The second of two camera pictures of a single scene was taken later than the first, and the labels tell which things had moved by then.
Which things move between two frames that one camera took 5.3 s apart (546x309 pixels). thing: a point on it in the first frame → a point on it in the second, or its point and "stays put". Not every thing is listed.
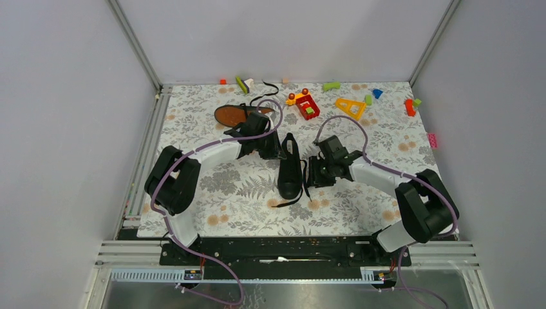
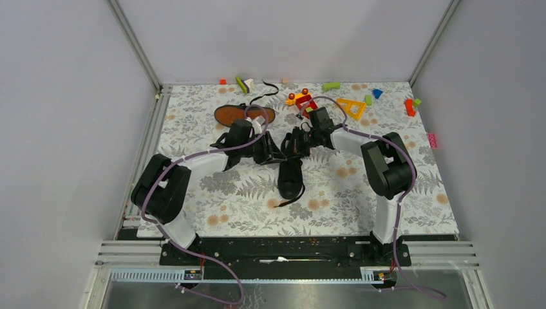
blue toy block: [377, 93] stays put
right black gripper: [315, 179] → [297, 150]
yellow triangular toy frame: [353, 108] stays put
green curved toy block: [327, 85] stays put
